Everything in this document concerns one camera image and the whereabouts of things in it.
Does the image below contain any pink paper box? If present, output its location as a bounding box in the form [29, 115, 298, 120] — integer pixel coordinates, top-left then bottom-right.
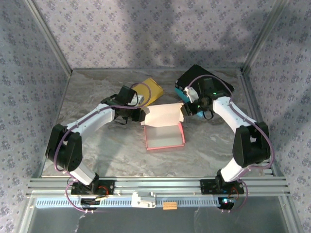
[140, 102, 187, 151]

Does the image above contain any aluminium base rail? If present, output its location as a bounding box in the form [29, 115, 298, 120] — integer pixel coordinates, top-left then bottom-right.
[27, 176, 291, 197]

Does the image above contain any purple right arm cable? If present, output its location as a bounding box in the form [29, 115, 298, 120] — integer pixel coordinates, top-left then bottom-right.
[187, 74, 275, 214]

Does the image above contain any white connector block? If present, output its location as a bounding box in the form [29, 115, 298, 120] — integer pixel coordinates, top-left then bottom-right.
[131, 191, 156, 209]

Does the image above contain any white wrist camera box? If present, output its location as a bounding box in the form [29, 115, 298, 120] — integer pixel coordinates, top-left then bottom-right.
[184, 86, 199, 103]
[131, 94, 145, 106]

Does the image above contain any aluminium left side rail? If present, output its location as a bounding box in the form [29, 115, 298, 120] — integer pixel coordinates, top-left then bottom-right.
[31, 70, 73, 179]

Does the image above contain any aluminium right side rail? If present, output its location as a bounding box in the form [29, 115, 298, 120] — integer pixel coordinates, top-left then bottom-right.
[239, 70, 285, 179]

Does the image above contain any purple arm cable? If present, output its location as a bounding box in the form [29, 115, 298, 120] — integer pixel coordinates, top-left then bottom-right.
[53, 82, 153, 214]
[187, 74, 275, 214]

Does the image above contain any light blue tube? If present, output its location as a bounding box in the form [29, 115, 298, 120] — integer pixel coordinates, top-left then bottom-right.
[174, 87, 205, 119]

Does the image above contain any grey metal bottom panel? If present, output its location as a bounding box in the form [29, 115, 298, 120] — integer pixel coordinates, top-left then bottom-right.
[19, 194, 304, 233]

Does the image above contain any aluminium right corner post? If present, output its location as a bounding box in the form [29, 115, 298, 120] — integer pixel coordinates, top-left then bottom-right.
[242, 0, 290, 73]

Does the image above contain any light blue slotted cable duct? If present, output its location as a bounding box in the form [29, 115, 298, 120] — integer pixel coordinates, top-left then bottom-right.
[35, 196, 221, 208]

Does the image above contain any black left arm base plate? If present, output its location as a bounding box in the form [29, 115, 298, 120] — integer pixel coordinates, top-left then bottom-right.
[70, 179, 115, 196]

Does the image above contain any yellow paper box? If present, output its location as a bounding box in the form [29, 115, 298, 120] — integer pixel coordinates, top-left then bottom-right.
[131, 77, 164, 107]

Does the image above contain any aluminium corner post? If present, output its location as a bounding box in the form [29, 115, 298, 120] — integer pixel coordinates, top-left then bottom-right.
[242, 0, 290, 73]
[23, 0, 73, 73]

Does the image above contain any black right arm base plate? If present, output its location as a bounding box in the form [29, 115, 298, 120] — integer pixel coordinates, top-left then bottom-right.
[199, 179, 244, 195]

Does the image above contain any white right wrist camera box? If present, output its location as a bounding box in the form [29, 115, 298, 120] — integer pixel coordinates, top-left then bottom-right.
[184, 86, 199, 103]

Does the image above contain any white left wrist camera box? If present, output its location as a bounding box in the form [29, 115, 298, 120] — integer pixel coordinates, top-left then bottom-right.
[131, 94, 145, 106]

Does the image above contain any aluminium back rail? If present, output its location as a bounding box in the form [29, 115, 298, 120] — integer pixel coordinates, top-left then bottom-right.
[71, 67, 243, 73]

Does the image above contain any black hard case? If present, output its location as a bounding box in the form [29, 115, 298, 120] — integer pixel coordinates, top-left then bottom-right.
[175, 64, 235, 98]

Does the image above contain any black round cable mount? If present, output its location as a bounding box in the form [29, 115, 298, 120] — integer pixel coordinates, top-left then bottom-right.
[217, 197, 236, 211]
[80, 198, 100, 211]

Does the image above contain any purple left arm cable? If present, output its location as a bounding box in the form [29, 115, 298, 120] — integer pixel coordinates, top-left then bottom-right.
[53, 82, 153, 214]

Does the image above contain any aluminium left corner post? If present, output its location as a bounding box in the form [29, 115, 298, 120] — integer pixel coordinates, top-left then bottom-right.
[23, 0, 73, 73]

